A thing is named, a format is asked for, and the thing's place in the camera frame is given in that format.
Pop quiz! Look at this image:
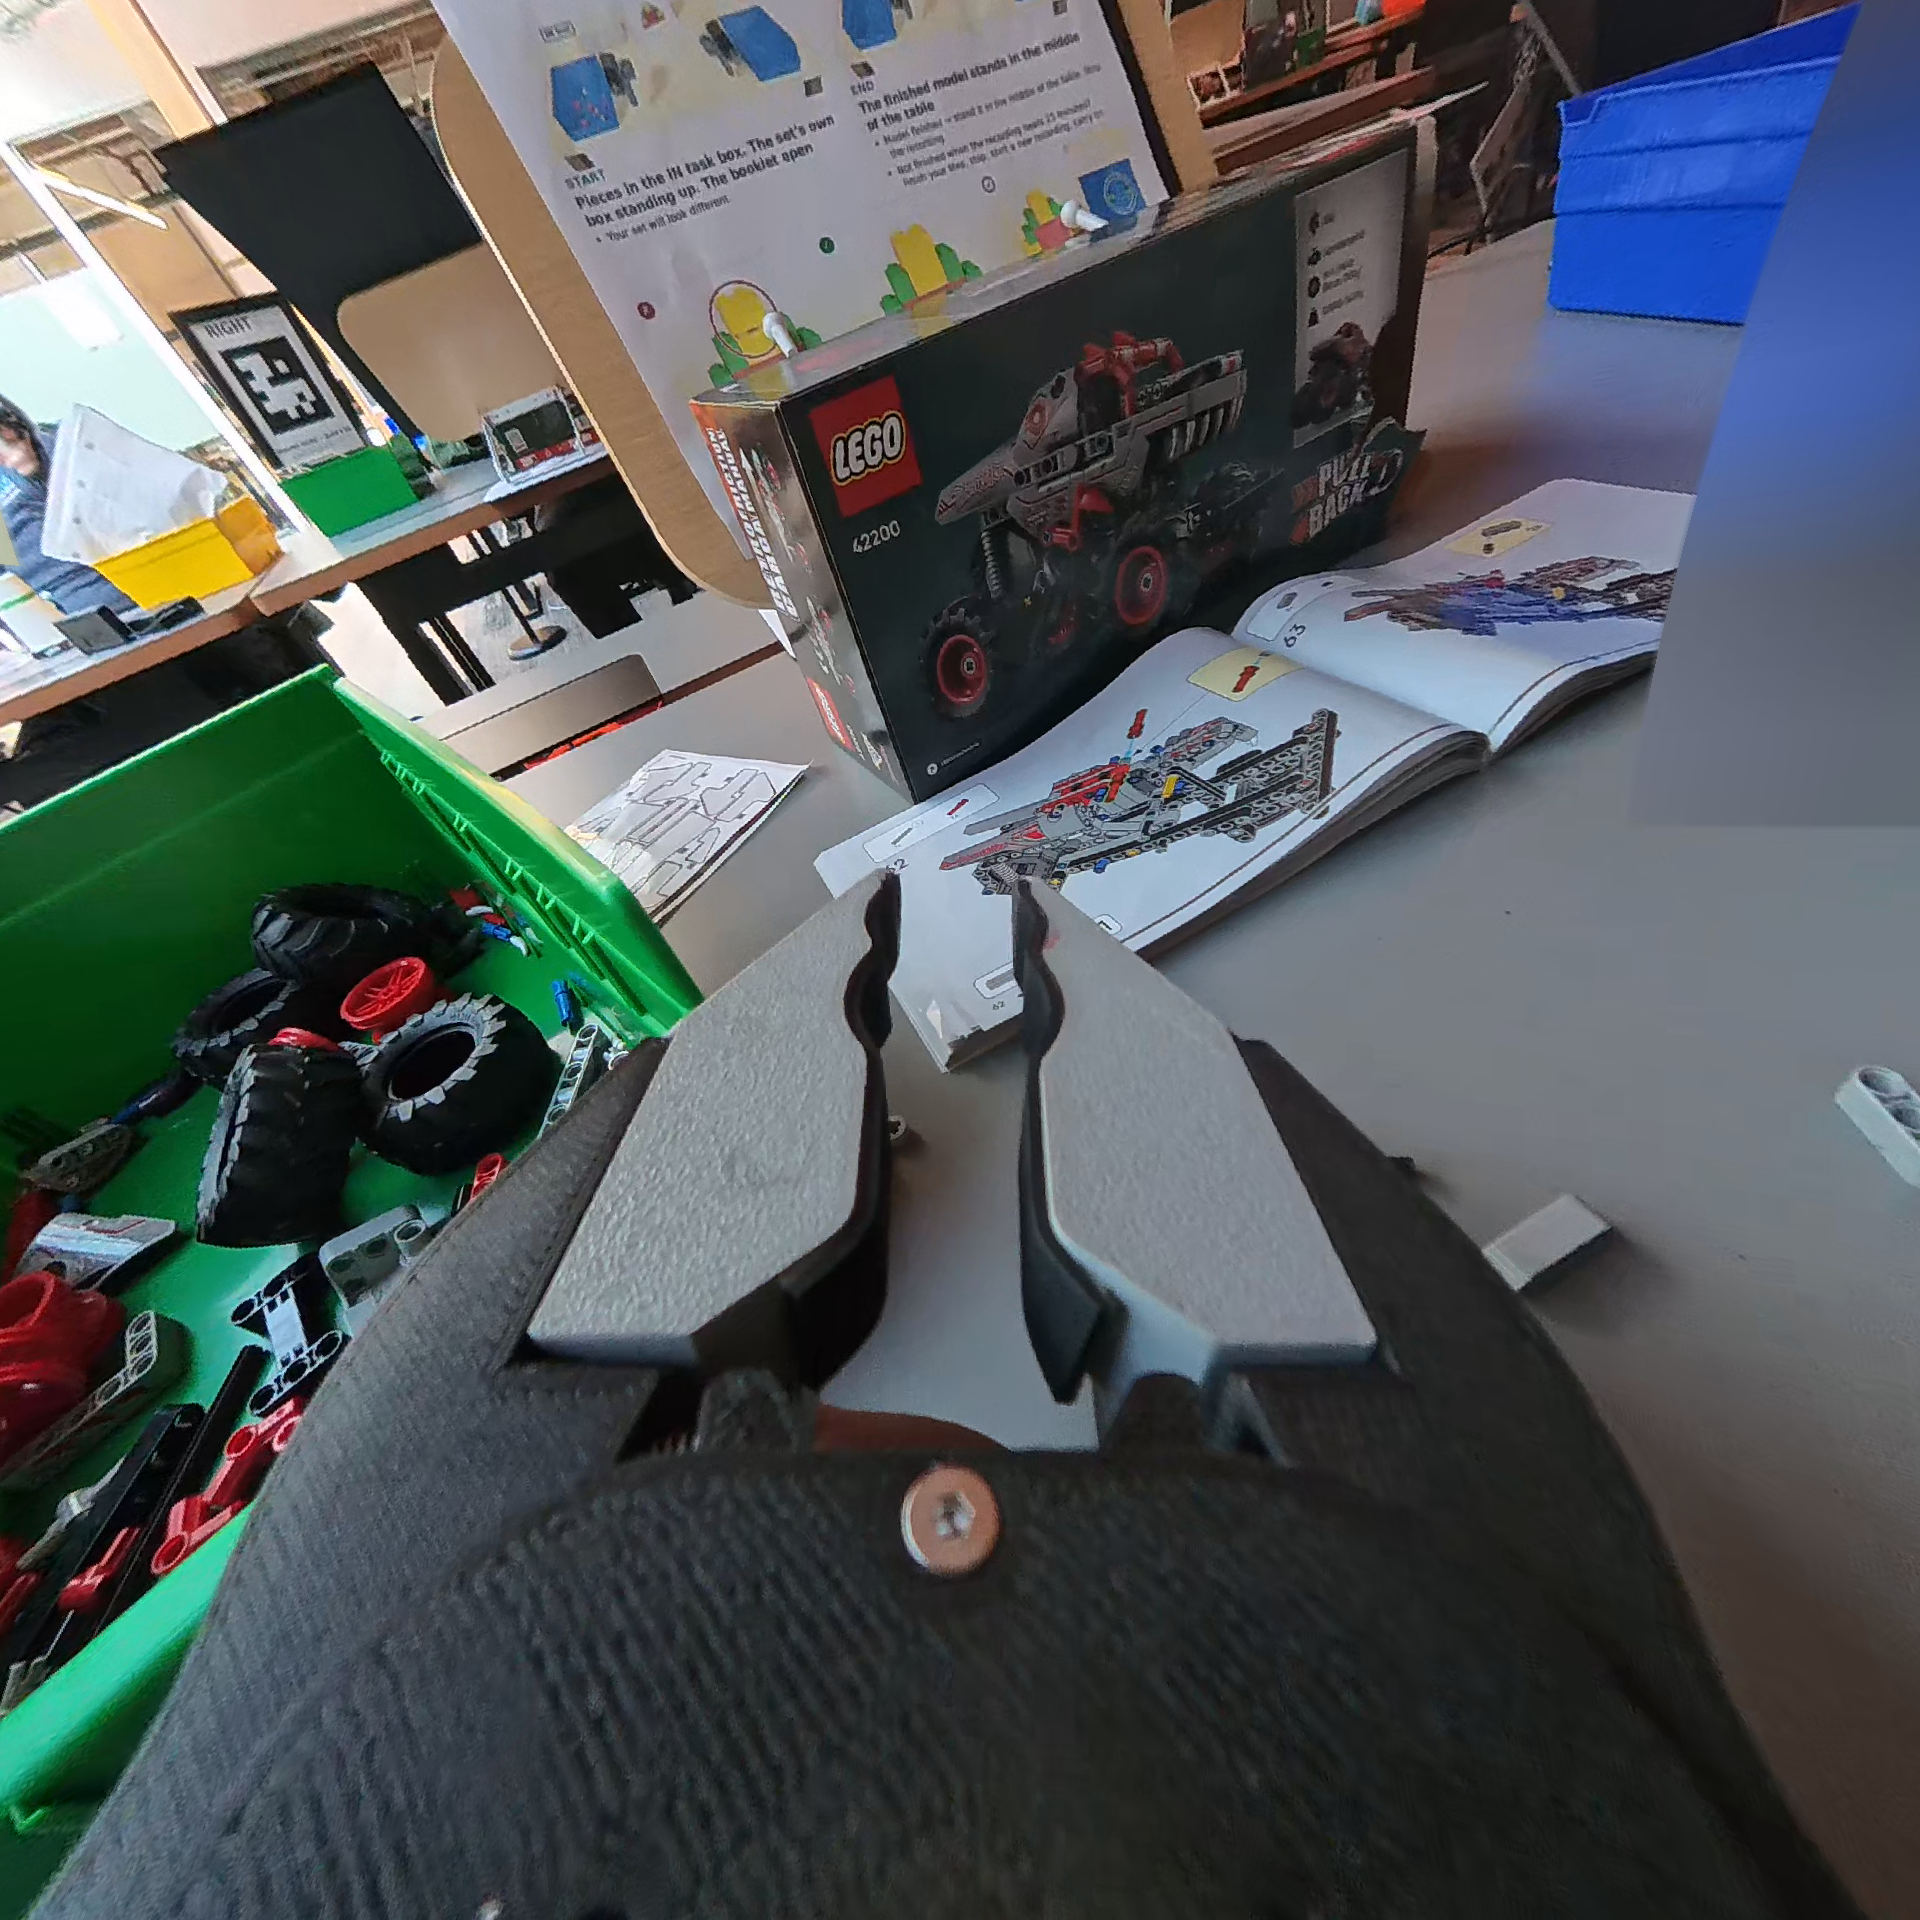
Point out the cardboard poster stand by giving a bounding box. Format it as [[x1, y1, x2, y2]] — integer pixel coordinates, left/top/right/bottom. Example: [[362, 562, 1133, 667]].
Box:
[[427, 0, 1217, 610]]

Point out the blue plastic bin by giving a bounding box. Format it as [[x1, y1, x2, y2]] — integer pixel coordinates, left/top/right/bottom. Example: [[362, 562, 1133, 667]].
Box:
[[1546, 6, 1861, 322]]

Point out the dark lego set box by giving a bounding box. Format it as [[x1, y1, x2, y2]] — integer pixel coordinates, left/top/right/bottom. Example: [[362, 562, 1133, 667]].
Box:
[[687, 112, 1443, 803]]

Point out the black lego tire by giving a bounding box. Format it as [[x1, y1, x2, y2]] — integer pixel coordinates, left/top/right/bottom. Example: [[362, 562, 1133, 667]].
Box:
[[247, 884, 488, 991], [197, 1041, 365, 1249], [174, 966, 354, 1089], [356, 991, 563, 1174]]

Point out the white paper sheet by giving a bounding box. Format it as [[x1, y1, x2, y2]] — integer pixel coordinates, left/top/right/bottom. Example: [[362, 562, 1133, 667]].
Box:
[[44, 406, 230, 565]]

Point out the yellow plastic bin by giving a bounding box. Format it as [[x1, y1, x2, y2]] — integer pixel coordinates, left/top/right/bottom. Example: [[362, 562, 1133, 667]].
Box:
[[91, 495, 282, 610]]

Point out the green plastic bin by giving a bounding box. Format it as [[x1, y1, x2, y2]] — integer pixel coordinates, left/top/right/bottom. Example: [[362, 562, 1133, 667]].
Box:
[[0, 661, 706, 1849]]

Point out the lego sticker sheet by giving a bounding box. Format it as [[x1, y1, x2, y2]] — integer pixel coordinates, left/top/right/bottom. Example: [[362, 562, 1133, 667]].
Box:
[[563, 747, 813, 925]]

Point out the black white tag sign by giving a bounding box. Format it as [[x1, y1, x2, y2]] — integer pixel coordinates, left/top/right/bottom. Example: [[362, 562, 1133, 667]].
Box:
[[169, 291, 369, 479]]

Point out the clear acrylic stand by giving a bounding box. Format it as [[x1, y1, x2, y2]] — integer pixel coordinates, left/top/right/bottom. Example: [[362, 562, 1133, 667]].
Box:
[[479, 389, 591, 482]]

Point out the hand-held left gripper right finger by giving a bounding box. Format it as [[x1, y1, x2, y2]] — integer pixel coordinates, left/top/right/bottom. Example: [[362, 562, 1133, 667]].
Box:
[[1011, 877, 1380, 1450]]

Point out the tan cardboard panel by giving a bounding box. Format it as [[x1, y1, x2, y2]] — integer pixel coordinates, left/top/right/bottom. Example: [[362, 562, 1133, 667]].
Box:
[[336, 245, 618, 445]]

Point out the white instruction poster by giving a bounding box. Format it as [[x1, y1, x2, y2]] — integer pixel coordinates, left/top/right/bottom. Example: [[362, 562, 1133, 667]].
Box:
[[430, 0, 1177, 449]]

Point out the light grey lego beam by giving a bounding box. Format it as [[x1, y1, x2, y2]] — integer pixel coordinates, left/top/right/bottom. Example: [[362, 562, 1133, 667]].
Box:
[[1835, 1063, 1920, 1189]]

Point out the pile of lego pieces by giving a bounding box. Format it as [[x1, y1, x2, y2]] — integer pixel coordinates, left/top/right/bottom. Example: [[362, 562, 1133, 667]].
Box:
[[0, 892, 640, 1718]]

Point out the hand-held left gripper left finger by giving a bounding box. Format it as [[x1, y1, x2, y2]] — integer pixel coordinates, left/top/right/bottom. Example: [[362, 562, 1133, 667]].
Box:
[[525, 869, 902, 1393]]

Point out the small green bin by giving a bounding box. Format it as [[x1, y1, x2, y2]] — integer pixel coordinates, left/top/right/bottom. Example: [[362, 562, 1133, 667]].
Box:
[[282, 447, 423, 535]]

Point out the wooden background table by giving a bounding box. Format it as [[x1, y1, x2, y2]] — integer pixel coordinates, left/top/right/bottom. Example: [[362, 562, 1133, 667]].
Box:
[[0, 449, 618, 722]]

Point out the lego instruction booklet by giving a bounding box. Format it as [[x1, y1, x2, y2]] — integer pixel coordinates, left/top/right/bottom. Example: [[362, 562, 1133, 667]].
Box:
[[813, 475, 1697, 1074]]

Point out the grey flat lego piece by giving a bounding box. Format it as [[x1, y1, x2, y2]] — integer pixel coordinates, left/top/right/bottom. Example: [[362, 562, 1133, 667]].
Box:
[[1482, 1194, 1614, 1291]]

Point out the red lego wheel hub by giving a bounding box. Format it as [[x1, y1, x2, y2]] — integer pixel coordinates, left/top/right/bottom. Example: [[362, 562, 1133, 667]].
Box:
[[341, 953, 441, 1039]]

